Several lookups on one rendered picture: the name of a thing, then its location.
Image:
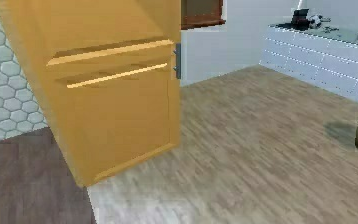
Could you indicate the orange wooden room door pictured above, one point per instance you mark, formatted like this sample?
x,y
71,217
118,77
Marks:
x,y
113,100

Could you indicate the black and white ball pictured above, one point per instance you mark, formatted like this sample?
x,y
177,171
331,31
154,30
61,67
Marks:
x,y
315,21

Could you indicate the white chest of drawers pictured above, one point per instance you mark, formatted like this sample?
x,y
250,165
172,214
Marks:
x,y
320,63

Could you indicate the black box-shaped appliance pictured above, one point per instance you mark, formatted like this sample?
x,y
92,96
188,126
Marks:
x,y
300,19

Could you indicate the brown framed window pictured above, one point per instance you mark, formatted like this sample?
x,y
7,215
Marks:
x,y
202,11

